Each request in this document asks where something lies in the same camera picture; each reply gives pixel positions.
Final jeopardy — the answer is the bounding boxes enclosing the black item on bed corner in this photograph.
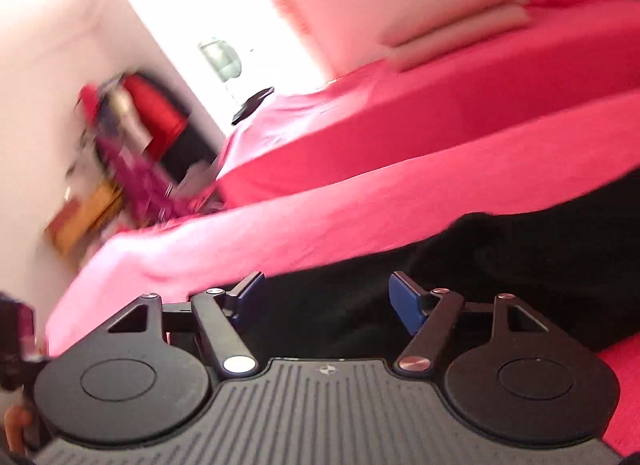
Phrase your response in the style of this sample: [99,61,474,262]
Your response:
[231,87,274,126]

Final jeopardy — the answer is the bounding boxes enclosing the pink far bed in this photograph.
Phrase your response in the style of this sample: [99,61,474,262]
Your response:
[217,0,639,208]

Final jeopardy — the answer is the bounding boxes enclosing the wooden furniture piece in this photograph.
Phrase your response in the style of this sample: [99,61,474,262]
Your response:
[44,180,124,258]

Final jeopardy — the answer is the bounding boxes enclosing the black pants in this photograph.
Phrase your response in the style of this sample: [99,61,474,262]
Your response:
[244,172,639,367]

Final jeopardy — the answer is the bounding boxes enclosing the person's left hand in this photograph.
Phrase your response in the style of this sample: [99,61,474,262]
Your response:
[4,405,32,455]

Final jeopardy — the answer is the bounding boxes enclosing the pink bed sheet near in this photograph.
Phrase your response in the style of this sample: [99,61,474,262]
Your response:
[46,92,639,454]

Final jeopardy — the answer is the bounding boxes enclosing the teal object on windowsill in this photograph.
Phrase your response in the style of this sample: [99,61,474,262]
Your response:
[200,40,242,82]

